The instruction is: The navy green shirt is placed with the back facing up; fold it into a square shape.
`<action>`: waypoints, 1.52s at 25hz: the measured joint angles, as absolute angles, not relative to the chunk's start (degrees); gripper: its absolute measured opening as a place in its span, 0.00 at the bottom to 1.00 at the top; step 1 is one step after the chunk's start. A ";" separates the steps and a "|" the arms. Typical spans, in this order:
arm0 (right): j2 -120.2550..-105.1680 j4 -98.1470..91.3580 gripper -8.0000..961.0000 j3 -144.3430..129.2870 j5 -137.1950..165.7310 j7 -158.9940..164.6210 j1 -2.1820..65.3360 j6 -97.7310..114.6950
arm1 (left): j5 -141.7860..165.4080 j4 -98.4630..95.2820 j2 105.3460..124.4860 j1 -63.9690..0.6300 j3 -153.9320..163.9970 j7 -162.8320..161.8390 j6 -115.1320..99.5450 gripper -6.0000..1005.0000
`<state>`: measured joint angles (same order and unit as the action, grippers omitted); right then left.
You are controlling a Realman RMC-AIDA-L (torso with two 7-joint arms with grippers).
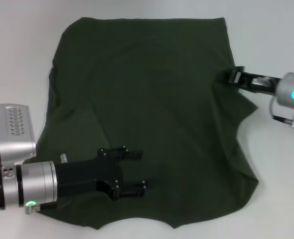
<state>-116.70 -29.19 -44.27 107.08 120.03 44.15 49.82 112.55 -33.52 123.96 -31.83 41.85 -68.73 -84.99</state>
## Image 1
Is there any dark green shirt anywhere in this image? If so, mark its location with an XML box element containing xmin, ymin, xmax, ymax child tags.
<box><xmin>33</xmin><ymin>16</ymin><xmax>259</xmax><ymax>230</ymax></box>

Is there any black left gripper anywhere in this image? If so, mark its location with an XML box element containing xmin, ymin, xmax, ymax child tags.
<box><xmin>54</xmin><ymin>146</ymin><xmax>149</xmax><ymax>202</ymax></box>

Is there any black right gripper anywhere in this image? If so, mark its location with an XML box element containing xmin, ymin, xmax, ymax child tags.
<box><xmin>226</xmin><ymin>65</ymin><xmax>284</xmax><ymax>96</ymax></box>

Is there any left arm cable with connector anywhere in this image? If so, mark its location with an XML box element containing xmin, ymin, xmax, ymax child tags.
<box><xmin>24</xmin><ymin>200</ymin><xmax>58</xmax><ymax>215</ymax></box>

